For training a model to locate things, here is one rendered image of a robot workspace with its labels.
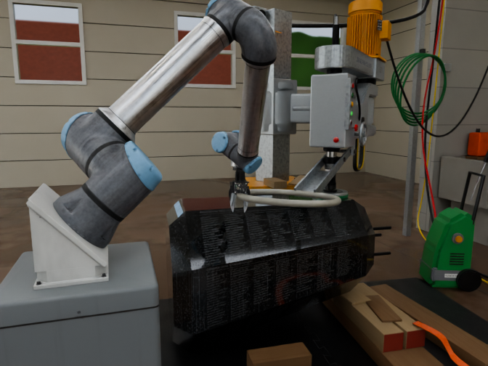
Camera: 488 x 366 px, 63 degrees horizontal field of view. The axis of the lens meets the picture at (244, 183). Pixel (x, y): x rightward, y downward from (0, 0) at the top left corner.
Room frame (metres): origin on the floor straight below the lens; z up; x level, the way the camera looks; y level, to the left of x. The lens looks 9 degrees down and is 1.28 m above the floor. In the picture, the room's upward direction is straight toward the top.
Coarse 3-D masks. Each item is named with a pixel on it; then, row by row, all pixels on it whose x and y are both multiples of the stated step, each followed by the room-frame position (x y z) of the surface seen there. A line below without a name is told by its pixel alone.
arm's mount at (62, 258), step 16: (48, 192) 1.13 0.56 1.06; (32, 208) 0.94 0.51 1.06; (48, 208) 1.00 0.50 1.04; (32, 224) 0.95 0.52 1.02; (48, 224) 0.96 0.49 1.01; (64, 224) 0.99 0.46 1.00; (32, 240) 0.95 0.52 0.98; (48, 240) 0.96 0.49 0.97; (64, 240) 0.97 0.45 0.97; (80, 240) 0.98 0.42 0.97; (48, 256) 0.96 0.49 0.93; (64, 256) 0.97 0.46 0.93; (80, 256) 0.98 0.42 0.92; (96, 256) 0.99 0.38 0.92; (48, 272) 0.96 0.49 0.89; (64, 272) 0.97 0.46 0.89; (80, 272) 0.98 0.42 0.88; (96, 272) 0.99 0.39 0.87
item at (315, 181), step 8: (344, 152) 2.47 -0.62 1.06; (320, 160) 2.39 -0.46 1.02; (344, 160) 2.41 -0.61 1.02; (312, 168) 2.28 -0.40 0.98; (320, 168) 2.39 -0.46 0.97; (336, 168) 2.30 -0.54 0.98; (304, 176) 2.19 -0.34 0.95; (312, 176) 2.27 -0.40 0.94; (320, 176) 2.26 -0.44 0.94; (328, 176) 2.18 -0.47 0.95; (296, 184) 2.10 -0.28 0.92; (304, 184) 2.17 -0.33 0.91; (312, 184) 2.17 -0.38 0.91; (320, 184) 2.06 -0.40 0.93
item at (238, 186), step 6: (234, 168) 1.82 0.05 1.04; (240, 168) 1.82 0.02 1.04; (240, 174) 1.81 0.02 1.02; (234, 180) 1.84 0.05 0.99; (240, 180) 1.81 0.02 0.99; (234, 186) 1.80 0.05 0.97; (240, 186) 1.80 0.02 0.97; (246, 186) 1.80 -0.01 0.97; (234, 192) 1.80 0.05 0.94; (246, 192) 1.78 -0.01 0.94
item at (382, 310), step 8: (344, 296) 2.24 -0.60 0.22; (352, 296) 2.24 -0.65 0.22; (360, 296) 2.24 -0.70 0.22; (368, 296) 2.25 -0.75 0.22; (376, 296) 2.25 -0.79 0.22; (352, 304) 2.16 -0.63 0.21; (368, 304) 2.14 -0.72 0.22; (376, 304) 2.14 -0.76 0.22; (384, 304) 2.14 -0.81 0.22; (376, 312) 2.05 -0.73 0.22; (384, 312) 2.05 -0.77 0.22; (392, 312) 2.05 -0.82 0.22; (384, 320) 1.96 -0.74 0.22; (392, 320) 1.97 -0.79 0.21; (400, 320) 1.97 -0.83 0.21
